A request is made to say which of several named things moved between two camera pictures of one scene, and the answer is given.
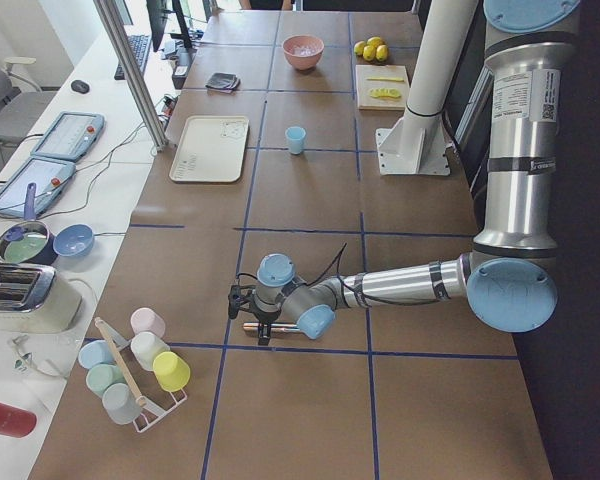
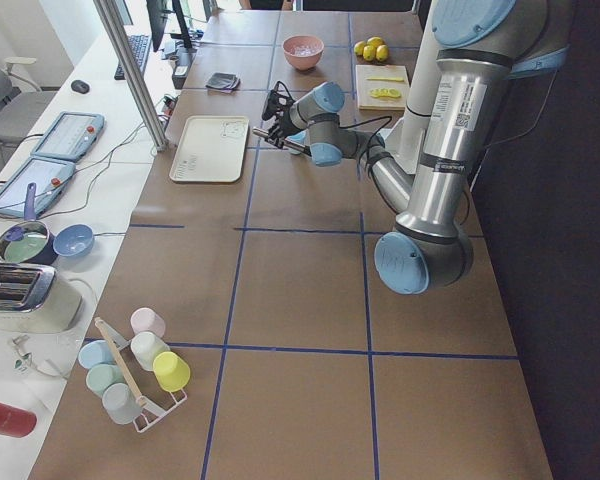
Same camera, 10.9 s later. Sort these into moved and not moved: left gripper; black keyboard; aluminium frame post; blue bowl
Moved: left gripper
Not moved: aluminium frame post; blue bowl; black keyboard
